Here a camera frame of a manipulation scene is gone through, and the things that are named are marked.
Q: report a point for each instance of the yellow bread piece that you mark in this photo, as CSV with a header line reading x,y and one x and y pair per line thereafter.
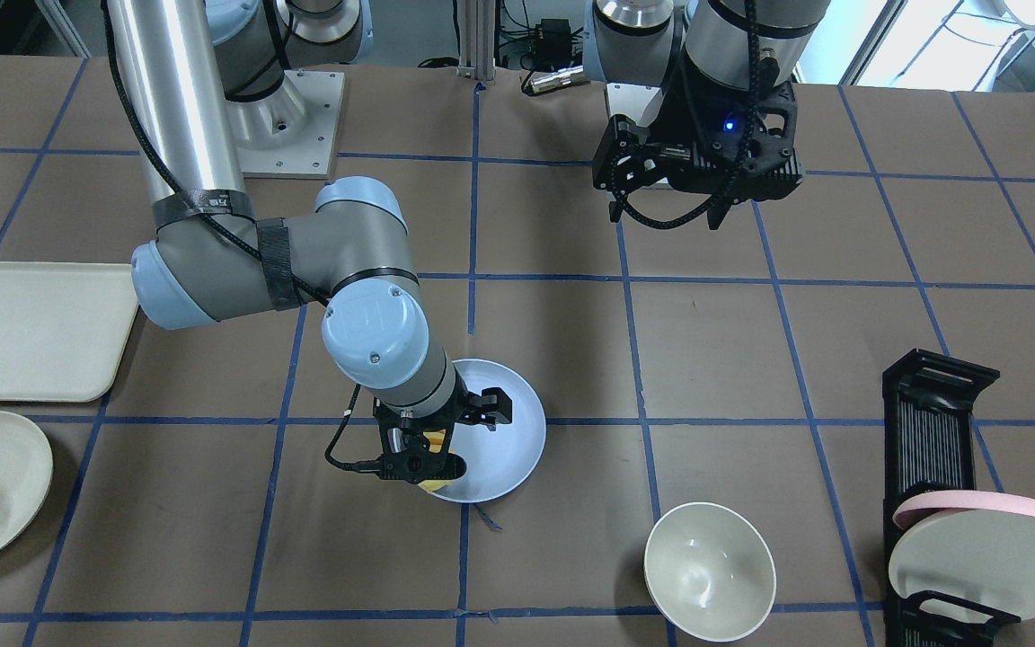
x,y
438,442

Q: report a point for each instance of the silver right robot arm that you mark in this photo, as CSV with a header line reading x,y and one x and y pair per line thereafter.
x,y
214,259

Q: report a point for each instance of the light blue plate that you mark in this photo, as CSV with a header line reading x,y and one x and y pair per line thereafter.
x,y
499,459

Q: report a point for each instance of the pink plate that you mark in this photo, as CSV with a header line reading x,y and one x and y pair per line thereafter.
x,y
919,507

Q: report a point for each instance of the cream rectangular tray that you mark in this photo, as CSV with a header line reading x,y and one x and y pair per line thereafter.
x,y
64,327

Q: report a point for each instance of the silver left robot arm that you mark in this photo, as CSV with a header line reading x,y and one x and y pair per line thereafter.
x,y
642,43

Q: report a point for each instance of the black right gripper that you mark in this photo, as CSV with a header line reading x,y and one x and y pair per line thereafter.
x,y
490,405

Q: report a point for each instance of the aluminium frame post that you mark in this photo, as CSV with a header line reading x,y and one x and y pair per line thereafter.
x,y
477,23

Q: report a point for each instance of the black dish rack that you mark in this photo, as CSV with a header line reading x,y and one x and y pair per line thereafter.
x,y
928,414

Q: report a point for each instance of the white ceramic bowl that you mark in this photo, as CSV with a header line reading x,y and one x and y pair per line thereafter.
x,y
710,572

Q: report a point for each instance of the white plate in rack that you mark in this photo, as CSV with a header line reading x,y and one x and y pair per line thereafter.
x,y
985,556

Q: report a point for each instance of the black electronics box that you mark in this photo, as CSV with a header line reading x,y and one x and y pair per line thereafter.
x,y
552,44

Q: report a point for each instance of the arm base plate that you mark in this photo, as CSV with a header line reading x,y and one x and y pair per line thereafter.
x,y
290,134

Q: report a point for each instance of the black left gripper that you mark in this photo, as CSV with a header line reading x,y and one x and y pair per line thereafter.
x,y
685,115

